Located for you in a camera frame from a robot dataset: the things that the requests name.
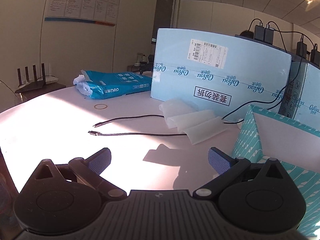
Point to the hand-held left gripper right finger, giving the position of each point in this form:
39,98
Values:
220,162

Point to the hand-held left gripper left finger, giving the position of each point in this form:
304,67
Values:
100,161

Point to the teal gift box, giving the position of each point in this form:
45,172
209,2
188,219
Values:
246,140

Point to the white desktop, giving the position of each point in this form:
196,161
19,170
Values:
62,135

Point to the white crumpled tissue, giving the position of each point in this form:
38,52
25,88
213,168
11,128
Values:
241,125

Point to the white foam packaging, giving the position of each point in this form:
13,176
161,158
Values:
197,125

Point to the tan rubber band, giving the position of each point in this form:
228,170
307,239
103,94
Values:
95,106

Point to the blue paper ream pack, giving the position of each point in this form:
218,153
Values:
125,85

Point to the dark side cabinet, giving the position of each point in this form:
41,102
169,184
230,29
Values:
50,88

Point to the white flat device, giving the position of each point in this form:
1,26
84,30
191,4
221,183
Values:
51,80

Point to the dark background table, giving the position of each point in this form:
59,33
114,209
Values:
135,69

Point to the light blue carton with label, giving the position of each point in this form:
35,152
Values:
245,65

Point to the black router with antennas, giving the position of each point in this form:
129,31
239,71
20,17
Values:
30,86

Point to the black power adapter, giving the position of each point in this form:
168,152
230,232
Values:
301,48
315,56
269,35
259,33

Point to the dark window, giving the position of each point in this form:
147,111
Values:
163,10

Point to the wall poster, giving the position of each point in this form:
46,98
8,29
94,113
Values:
82,0

